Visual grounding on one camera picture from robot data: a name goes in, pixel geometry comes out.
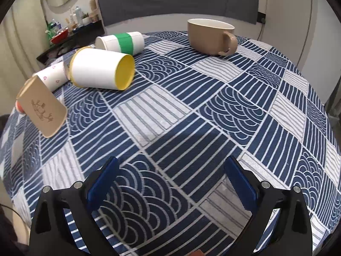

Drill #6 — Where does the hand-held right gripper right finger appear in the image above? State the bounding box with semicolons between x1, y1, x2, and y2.
223;155;313;256

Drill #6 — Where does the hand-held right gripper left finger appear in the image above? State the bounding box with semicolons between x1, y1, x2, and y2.
29;156;120;256

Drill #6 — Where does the brown paper cup with drawing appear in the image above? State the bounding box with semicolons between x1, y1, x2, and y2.
16;75;68;138

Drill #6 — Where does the white cup with yellow inside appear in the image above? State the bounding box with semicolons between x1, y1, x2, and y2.
65;47;135;90

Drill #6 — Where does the white cup with pink hearts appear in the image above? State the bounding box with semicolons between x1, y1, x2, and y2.
32;61;70;91

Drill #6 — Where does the white cup with green band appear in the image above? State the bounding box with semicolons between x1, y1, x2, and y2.
95;31;145;56

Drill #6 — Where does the blue white patterned tablecloth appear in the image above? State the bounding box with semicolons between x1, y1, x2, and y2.
0;31;341;256

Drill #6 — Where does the black shelf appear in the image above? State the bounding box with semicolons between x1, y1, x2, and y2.
36;19;105;64

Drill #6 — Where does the red bowl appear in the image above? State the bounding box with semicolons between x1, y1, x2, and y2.
50;29;69;44

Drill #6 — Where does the beige ceramic mug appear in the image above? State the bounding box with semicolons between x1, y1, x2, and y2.
187;19;238;57

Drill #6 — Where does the green bottle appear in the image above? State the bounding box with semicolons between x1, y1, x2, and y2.
46;23;58;43

